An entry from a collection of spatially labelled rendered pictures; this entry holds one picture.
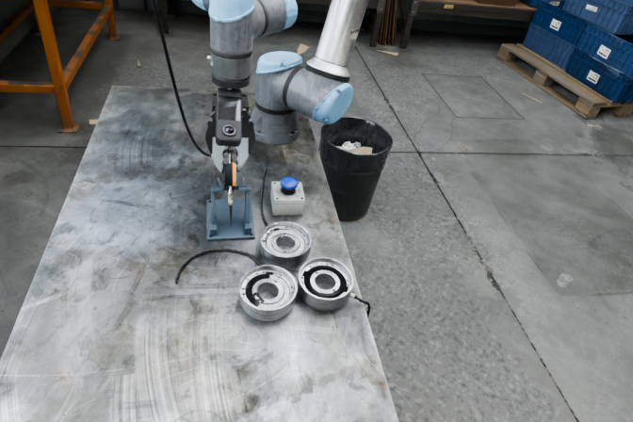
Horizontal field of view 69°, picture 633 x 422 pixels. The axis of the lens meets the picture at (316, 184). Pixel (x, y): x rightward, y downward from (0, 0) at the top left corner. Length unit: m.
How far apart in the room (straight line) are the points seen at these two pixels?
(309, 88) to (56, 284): 0.69
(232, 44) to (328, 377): 0.58
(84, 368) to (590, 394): 1.75
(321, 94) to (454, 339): 1.20
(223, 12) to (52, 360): 0.62
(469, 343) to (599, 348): 0.55
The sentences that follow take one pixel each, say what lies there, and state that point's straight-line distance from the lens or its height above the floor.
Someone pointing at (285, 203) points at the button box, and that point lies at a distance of 1.03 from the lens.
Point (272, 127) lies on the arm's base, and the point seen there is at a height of 0.85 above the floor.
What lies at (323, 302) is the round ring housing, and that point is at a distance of 0.85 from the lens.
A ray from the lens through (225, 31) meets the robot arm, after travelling 0.83.
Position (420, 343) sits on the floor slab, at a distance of 1.91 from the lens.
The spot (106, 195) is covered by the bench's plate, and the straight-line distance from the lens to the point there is 1.13.
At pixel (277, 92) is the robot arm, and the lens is 1.21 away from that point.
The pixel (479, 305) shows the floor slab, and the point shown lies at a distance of 2.14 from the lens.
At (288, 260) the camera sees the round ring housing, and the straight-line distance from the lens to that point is 0.91.
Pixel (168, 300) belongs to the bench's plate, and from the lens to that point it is 0.89.
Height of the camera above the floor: 1.50
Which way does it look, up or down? 37 degrees down
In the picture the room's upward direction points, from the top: 9 degrees clockwise
